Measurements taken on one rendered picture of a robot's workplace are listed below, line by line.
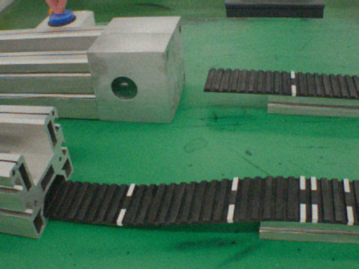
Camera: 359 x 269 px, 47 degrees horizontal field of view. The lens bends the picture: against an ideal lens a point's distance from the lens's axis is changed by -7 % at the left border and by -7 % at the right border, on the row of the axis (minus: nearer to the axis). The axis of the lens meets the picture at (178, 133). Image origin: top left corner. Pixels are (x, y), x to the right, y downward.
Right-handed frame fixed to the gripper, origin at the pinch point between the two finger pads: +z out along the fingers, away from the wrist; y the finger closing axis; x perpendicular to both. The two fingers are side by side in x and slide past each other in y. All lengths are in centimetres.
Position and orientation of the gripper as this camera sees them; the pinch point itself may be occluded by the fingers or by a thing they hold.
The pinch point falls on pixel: (58, 8)
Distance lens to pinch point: 70.0
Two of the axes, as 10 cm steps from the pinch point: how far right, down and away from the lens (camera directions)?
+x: 9.8, 0.5, -1.9
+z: 0.7, 8.0, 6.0
